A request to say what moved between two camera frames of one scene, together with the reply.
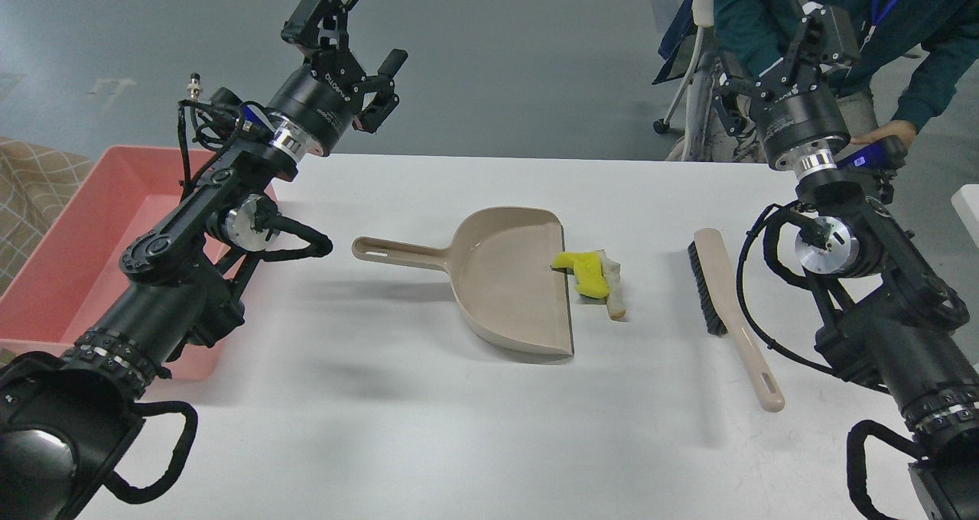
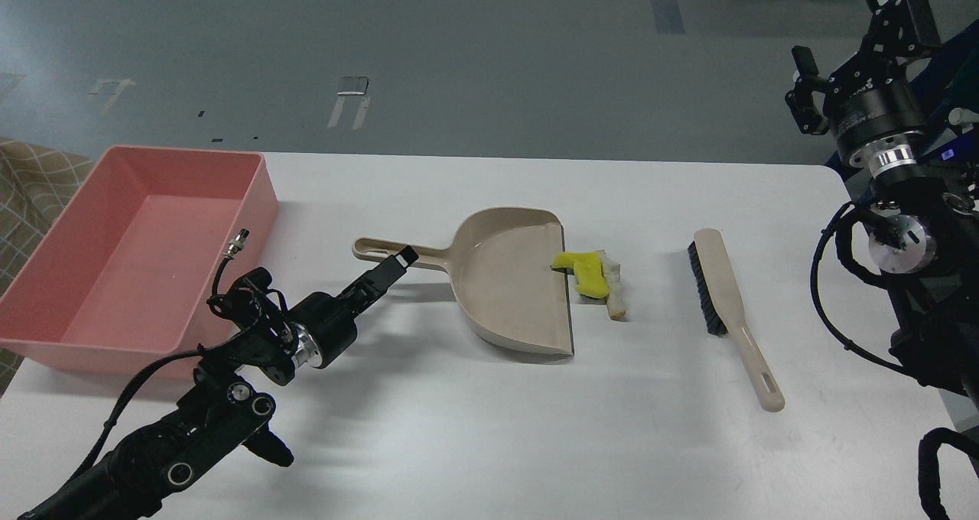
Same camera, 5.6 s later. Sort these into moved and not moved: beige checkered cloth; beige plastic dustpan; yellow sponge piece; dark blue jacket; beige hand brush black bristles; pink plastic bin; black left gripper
Moved: black left gripper; dark blue jacket
Not moved: pink plastic bin; yellow sponge piece; beige plastic dustpan; beige checkered cloth; beige hand brush black bristles
